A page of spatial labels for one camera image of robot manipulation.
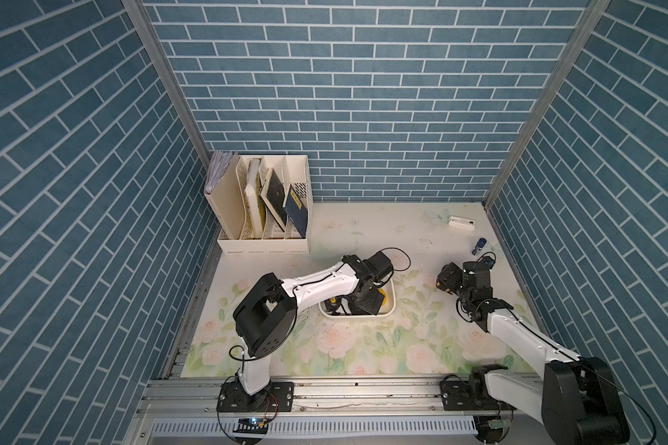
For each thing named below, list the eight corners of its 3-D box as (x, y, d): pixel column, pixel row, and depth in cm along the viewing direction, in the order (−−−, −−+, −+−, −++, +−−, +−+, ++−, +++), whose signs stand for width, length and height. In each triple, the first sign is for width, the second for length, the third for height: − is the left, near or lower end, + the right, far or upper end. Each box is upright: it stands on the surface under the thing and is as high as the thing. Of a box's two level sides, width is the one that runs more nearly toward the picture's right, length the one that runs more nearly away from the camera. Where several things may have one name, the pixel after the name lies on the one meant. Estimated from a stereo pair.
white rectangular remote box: (448, 226, 116) (450, 222, 114) (448, 219, 118) (450, 215, 117) (473, 230, 114) (475, 227, 112) (473, 223, 117) (475, 219, 115)
